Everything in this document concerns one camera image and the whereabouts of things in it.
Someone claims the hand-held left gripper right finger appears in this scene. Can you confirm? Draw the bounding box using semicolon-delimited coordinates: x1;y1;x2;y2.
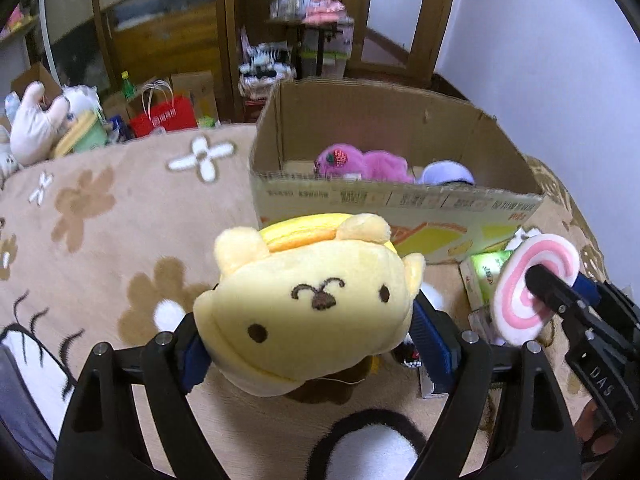
407;292;586;480

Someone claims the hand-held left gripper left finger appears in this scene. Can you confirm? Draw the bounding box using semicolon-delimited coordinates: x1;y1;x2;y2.
52;312;221;480

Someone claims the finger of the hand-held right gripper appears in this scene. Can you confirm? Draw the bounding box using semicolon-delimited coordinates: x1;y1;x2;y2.
525;264;591;326
572;271;608;311

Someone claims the pink swirl lollipop plush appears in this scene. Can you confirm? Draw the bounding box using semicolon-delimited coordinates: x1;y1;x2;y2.
492;234;581;347

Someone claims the green snack packet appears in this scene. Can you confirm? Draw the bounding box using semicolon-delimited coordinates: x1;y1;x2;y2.
459;250;516;311

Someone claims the yellow dog plush toy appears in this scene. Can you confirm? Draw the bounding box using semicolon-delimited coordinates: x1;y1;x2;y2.
192;212;426;406

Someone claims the printed cardboard box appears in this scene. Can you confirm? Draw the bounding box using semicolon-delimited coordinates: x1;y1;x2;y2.
248;77;546;266

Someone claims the beige flower printed blanket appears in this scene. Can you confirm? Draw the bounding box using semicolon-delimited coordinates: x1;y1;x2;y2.
0;122;608;480

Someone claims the grey cloth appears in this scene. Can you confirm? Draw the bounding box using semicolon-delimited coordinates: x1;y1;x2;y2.
0;345;60;480

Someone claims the pink plush toy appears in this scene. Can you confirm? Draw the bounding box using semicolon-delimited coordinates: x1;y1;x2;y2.
313;143;416;183

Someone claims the red paper bag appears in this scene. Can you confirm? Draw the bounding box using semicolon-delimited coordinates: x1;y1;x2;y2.
129;82;198;137

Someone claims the green and yellow toy pot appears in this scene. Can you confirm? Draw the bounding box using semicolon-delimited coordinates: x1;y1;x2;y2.
50;110;109;159

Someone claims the small brown cardboard box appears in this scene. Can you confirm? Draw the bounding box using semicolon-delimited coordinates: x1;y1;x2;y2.
170;71;221;126

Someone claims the white rabbit plush toy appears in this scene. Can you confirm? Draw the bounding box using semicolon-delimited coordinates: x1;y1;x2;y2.
9;82;71;166

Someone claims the white fuzzy plush toy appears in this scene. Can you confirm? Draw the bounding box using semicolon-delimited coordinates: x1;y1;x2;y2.
62;85;103;121

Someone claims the lace trimmed basket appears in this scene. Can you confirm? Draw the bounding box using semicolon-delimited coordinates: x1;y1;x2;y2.
237;45;297;99

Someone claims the clear plastic storage box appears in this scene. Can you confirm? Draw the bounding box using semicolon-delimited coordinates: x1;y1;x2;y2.
300;25;356;79

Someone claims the open brown cardboard box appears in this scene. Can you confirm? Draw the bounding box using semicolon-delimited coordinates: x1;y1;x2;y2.
10;62;63;111

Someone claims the small side table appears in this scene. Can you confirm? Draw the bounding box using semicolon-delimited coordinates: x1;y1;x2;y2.
267;15;356;81

